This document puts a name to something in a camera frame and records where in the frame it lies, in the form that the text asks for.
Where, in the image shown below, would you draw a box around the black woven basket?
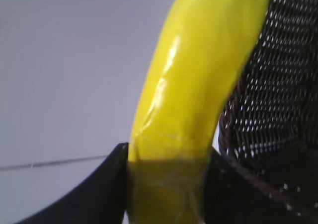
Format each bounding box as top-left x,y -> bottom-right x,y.
219,0 -> 318,211

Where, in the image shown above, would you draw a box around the yellow banana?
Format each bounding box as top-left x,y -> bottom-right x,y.
127,0 -> 270,224

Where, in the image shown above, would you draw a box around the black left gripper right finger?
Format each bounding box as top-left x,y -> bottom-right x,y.
203,149 -> 318,224

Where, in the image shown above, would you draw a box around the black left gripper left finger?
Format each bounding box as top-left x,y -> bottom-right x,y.
20,143 -> 129,224

